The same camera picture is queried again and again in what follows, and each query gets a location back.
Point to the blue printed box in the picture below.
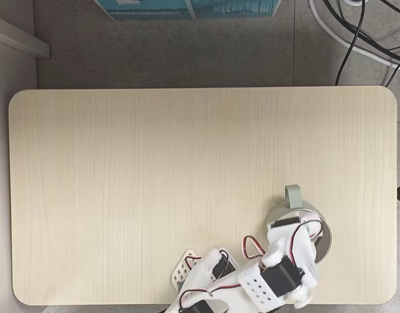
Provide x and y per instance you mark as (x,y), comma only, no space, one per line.
(187,8)

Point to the white shelf ledge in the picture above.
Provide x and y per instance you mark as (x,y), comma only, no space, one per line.
(21,37)

